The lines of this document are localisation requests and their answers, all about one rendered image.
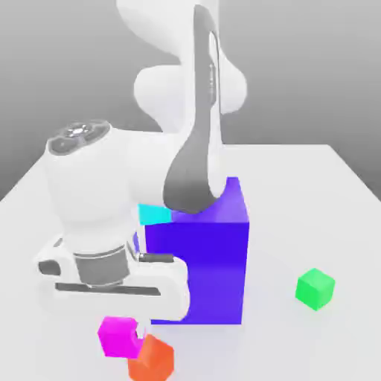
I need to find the small green cube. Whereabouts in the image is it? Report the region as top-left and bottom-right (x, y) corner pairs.
(295, 267), (336, 312)

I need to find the small orange cube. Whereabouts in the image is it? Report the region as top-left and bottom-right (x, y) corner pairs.
(127, 333), (176, 381)

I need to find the large blue box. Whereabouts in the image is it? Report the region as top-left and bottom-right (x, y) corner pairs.
(133, 176), (250, 325)

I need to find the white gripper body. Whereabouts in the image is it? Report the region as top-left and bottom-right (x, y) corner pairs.
(39, 259), (192, 323)

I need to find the small cyan cube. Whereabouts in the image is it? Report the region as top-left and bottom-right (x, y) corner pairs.
(138, 203), (173, 225)

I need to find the small magenta cube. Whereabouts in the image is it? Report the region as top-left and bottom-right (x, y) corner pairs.
(97, 316), (147, 360)

